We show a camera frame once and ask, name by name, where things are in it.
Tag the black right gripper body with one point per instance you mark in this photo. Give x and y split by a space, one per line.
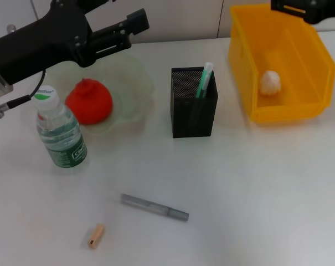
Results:
322 9

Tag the red-orange fruit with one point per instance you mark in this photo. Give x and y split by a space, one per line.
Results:
89 102

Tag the white paper ball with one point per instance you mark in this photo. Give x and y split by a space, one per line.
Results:
270 82

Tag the yellow plastic bin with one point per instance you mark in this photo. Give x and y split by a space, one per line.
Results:
267 41

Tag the green pen white tip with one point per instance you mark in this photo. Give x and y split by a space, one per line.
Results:
204 83

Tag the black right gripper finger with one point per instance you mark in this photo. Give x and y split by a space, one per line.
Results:
291 7

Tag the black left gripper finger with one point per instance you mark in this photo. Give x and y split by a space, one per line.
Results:
138 20
92 3

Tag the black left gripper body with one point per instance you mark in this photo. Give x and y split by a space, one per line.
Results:
45 41

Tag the small tan cylinder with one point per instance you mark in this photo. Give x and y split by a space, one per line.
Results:
95 235

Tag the grey marker pen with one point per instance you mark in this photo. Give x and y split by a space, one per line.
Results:
153 206

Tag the black mesh pen holder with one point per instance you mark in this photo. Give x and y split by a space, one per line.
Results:
184 122

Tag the clear water bottle green label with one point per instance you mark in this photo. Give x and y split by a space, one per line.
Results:
62 133

